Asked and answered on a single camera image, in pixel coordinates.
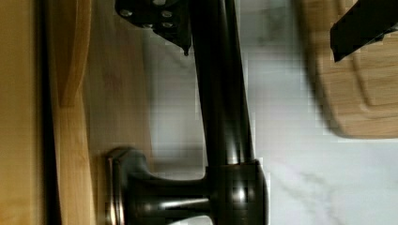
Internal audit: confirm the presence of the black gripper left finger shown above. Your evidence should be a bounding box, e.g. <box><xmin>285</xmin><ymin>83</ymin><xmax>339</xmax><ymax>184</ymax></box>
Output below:
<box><xmin>115</xmin><ymin>0</ymin><xmax>191</xmax><ymax>56</ymax></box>

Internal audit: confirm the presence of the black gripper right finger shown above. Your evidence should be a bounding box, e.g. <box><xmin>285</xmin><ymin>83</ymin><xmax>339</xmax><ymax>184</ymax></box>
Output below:
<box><xmin>329</xmin><ymin>0</ymin><xmax>398</xmax><ymax>62</ymax></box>

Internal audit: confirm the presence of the bamboo cutting board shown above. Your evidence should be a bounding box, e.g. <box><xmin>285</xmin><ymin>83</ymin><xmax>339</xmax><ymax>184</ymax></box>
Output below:
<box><xmin>294</xmin><ymin>0</ymin><xmax>397</xmax><ymax>139</ymax></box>

